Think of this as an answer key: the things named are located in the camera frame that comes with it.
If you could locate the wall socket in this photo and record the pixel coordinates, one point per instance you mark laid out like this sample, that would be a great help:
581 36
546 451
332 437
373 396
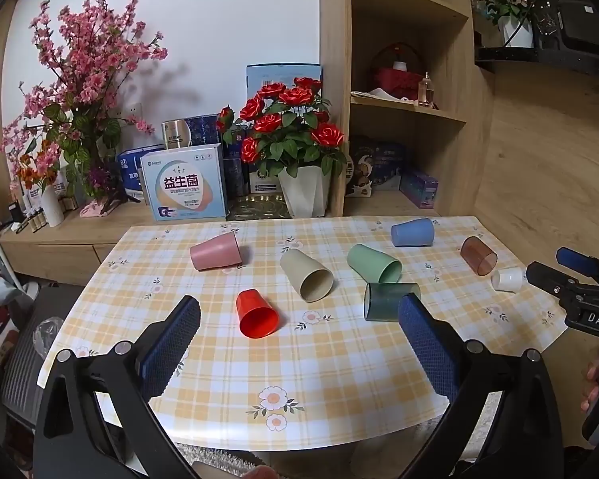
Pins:
136 108

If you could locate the black appliance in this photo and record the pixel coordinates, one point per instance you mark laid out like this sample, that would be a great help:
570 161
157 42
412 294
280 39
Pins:
574 22

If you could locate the blue and white box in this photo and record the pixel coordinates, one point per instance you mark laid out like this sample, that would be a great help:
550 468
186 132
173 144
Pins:
130 172

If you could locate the row of small bottles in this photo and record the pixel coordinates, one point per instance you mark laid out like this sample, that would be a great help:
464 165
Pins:
35 219

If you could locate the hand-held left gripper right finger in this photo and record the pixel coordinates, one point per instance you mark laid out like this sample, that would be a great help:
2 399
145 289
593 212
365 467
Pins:
429 344

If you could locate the small white cup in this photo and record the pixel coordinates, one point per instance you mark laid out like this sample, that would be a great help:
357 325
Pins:
508 279

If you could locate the wooden low cabinet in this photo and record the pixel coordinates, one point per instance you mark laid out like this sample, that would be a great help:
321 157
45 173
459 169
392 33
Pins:
70 244

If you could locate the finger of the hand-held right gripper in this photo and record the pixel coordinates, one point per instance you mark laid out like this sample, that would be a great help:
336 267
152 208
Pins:
574 259
544 275

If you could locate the yellow checkered floral tablecloth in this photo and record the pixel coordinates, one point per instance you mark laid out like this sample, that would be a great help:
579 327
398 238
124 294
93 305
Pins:
329 359

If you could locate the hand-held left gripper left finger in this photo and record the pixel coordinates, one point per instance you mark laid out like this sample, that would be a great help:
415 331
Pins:
172 344

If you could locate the pink flowers in white pot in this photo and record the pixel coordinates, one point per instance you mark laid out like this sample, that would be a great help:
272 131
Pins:
511 5

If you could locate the red rose plant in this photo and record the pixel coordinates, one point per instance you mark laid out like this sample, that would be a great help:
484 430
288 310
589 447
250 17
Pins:
289 124

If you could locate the pink cup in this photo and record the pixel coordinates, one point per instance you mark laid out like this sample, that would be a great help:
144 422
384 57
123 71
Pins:
215 255

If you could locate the gold tray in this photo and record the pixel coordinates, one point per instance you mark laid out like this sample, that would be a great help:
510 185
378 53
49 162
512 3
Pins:
254 205

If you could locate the grey ribbed suitcase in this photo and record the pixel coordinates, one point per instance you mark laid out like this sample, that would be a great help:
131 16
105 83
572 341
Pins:
22 364

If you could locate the white faceted flower pot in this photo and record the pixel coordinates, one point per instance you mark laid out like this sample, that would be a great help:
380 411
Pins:
304 192

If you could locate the dark blue tall box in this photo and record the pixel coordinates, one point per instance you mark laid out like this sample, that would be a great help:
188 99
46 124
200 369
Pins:
234 172

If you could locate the pale blue square box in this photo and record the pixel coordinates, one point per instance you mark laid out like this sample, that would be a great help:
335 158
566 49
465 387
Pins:
188 184

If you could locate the beige cup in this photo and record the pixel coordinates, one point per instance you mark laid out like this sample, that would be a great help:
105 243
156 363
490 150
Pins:
307 274

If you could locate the perfume bottle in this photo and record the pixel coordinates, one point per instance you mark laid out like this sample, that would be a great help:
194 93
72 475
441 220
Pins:
426 91

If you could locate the purple box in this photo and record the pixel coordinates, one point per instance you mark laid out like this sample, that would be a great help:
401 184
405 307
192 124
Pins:
419 188

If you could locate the red basket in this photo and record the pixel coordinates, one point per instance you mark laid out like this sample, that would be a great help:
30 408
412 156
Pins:
397 75

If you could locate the white folded cloth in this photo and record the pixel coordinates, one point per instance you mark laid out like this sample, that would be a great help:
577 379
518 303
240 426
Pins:
379 94

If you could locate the dark blue round box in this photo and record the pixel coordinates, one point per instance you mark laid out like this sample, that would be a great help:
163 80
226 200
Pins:
374 167

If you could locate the blue cup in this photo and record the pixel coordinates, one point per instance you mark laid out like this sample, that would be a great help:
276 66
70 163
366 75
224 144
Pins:
413 232

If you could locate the clear plastic bag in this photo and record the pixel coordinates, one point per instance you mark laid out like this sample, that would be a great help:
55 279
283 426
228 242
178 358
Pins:
45 337

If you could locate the brown transparent cup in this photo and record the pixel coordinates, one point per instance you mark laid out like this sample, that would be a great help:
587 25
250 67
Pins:
478 255

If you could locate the black speckled countertop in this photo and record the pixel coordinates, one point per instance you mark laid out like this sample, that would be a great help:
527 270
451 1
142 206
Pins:
539 57

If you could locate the wooden shelf unit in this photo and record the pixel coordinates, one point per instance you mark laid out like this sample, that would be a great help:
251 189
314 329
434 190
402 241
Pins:
404 110

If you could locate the white slim vase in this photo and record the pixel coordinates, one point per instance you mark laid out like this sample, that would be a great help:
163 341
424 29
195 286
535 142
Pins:
52 207

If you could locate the dark blue patterned box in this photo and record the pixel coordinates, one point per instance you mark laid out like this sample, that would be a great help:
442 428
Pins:
204 129

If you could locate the red cup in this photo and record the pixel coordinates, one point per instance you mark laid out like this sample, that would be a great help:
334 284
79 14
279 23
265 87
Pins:
256 314

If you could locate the dark green cup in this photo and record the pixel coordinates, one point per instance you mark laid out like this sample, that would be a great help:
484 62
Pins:
387 300

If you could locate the light green cup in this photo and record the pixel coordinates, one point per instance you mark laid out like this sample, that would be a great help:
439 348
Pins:
373 262

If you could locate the pink blossom bouquet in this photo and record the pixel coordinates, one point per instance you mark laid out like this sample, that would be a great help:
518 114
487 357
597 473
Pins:
80 75

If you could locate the light blue flat box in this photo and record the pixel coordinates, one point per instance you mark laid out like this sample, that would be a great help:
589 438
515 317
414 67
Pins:
272 80

